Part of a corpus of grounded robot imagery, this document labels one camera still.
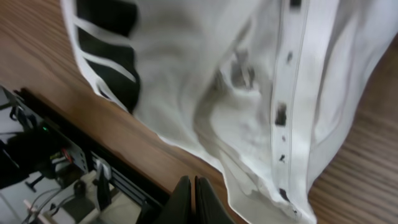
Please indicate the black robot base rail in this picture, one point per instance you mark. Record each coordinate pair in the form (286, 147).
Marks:
(55, 147)

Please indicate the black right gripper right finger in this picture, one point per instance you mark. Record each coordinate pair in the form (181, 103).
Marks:
(209, 209)

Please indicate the white t-shirt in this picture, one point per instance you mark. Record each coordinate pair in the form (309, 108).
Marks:
(263, 91)

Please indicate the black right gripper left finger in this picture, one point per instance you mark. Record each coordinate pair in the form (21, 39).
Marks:
(178, 208)

